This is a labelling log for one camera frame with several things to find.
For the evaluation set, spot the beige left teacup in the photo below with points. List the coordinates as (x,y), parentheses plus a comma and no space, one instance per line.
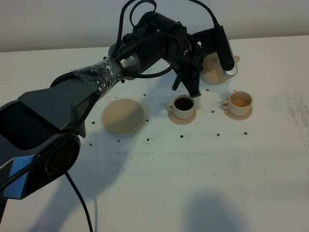
(182,102)

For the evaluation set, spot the beige teapot saucer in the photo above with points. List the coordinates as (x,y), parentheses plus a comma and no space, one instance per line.
(123,116)

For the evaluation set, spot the beige teacup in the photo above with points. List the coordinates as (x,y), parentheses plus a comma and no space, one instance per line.
(182,102)
(238,104)

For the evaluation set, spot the beige ceramic teapot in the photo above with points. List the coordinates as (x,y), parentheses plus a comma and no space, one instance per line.
(212,72)

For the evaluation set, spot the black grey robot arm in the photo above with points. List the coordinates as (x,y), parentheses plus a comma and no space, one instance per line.
(40,131)

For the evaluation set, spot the beige left cup saucer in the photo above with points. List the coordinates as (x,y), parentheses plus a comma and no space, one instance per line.
(181,117)

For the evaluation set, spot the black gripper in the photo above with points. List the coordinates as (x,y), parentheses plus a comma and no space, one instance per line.
(184,54)

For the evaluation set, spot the beige right teacup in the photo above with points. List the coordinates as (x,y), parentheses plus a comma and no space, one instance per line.
(238,104)

